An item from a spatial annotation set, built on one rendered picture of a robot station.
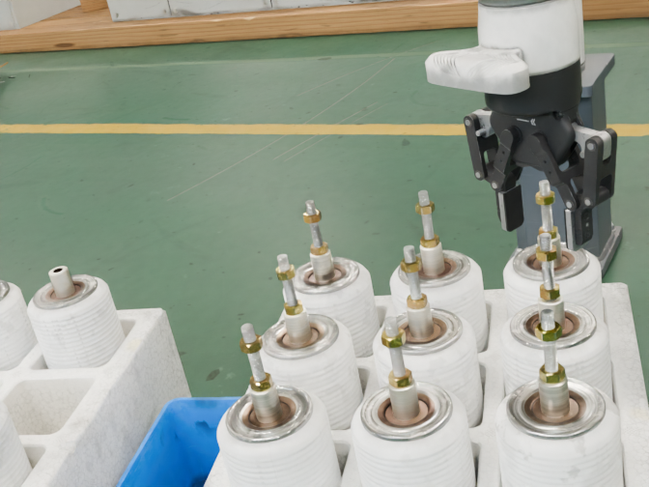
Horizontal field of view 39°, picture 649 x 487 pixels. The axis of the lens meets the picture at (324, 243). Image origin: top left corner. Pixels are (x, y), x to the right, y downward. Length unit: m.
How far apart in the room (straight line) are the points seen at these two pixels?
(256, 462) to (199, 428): 0.34
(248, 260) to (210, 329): 0.23
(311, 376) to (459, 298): 0.18
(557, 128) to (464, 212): 0.94
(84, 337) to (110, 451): 0.14
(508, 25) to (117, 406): 0.60
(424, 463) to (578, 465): 0.11
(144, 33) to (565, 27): 2.94
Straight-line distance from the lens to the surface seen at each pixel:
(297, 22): 3.16
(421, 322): 0.83
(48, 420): 1.13
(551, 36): 0.70
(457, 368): 0.83
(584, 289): 0.91
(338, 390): 0.86
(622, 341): 0.94
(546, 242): 0.79
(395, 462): 0.73
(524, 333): 0.82
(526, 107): 0.71
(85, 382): 1.07
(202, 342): 1.41
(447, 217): 1.64
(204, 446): 1.11
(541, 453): 0.71
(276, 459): 0.75
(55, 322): 1.06
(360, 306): 0.95
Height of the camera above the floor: 0.70
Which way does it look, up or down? 26 degrees down
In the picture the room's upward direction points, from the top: 12 degrees counter-clockwise
